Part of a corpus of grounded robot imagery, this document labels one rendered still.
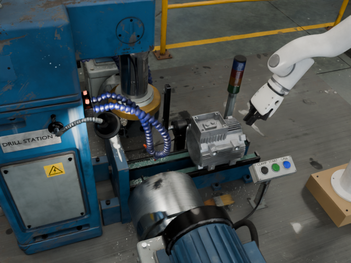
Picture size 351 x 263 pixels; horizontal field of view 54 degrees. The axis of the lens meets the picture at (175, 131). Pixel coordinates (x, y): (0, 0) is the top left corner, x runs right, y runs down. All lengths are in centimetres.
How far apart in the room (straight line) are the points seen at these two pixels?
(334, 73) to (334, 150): 233
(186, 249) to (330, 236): 92
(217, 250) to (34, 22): 63
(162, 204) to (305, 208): 77
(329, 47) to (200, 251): 78
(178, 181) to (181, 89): 105
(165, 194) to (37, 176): 39
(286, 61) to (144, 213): 68
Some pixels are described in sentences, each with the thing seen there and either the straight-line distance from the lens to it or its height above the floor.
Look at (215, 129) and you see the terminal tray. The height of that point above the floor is 114.
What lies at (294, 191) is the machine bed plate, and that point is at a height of 80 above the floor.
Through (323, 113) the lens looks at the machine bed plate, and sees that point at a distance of 221.
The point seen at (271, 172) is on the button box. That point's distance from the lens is 139.
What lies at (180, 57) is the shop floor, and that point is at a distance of 394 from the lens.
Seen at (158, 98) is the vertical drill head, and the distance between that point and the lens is 118.
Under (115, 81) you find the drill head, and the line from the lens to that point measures 156.
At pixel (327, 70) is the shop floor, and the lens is 426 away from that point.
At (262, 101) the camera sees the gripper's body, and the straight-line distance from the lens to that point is 135.
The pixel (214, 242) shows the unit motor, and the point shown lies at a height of 136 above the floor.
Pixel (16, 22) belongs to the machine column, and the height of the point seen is 171.
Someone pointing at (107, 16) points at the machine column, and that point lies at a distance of 91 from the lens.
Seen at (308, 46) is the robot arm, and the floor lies 152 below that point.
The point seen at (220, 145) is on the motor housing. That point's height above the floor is 106.
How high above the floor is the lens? 207
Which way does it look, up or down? 44 degrees down
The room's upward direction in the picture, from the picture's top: 5 degrees clockwise
